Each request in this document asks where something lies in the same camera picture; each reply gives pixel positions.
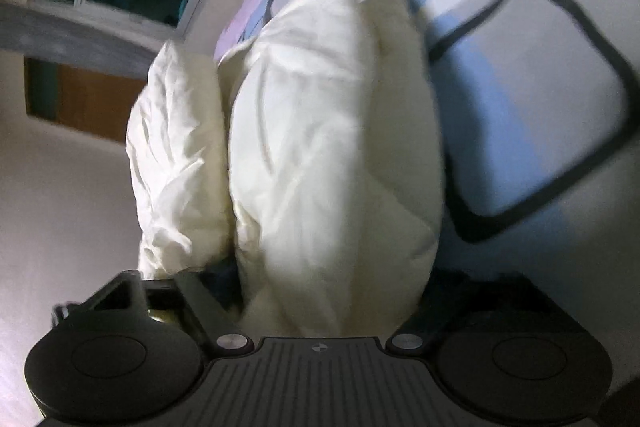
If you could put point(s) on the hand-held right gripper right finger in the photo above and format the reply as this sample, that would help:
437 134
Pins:
440 298

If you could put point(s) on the brown wooden door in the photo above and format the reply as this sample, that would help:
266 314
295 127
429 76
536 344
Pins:
85 97

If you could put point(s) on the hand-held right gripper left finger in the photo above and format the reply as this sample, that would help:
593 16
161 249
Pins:
227 288

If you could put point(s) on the grey curtain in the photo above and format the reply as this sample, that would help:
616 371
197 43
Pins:
60 32

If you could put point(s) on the cream large cloth garment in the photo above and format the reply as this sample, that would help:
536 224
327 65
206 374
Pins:
310 132

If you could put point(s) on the patterned grey blue bedsheet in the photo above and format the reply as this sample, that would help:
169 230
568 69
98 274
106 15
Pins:
525 82

